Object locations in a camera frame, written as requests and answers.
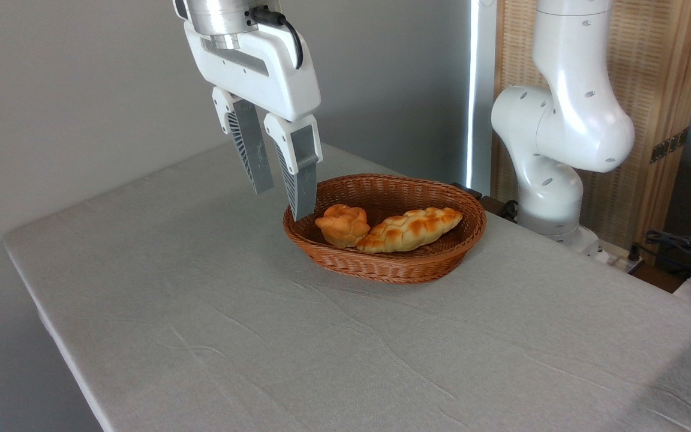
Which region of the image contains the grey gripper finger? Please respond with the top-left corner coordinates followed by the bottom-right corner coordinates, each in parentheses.
top-left (211, 86), bottom-right (275, 196)
top-left (263, 113), bottom-right (324, 222)

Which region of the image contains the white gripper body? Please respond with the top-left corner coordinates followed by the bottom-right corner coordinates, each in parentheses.
top-left (183, 20), bottom-right (323, 123)

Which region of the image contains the long braided bread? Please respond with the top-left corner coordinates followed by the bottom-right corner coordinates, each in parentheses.
top-left (354, 206), bottom-right (464, 254)

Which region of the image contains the small round bread roll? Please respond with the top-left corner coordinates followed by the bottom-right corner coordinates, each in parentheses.
top-left (314, 203), bottom-right (371, 250)

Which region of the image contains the brown wicker basket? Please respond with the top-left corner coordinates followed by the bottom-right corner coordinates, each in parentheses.
top-left (282, 173), bottom-right (488, 285)

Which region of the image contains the black block behind basket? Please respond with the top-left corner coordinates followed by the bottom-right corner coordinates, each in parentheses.
top-left (450, 182), bottom-right (485, 202)

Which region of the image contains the grey tablecloth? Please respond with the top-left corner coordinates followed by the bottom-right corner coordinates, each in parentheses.
top-left (2, 139), bottom-right (691, 432)

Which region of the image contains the dark metal hinge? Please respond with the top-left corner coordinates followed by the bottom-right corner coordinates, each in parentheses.
top-left (650, 127), bottom-right (690, 164)

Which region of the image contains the wooden woven screen panel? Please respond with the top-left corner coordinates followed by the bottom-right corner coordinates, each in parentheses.
top-left (492, 0), bottom-right (691, 266)

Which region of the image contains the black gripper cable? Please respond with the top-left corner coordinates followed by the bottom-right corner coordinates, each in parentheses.
top-left (249, 5), bottom-right (305, 70)

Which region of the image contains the white vertical window frame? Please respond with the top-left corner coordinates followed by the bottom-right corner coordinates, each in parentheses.
top-left (464, 0), bottom-right (498, 196)

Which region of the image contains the black cable bundle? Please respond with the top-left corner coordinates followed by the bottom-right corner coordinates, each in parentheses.
top-left (629, 229), bottom-right (691, 284)

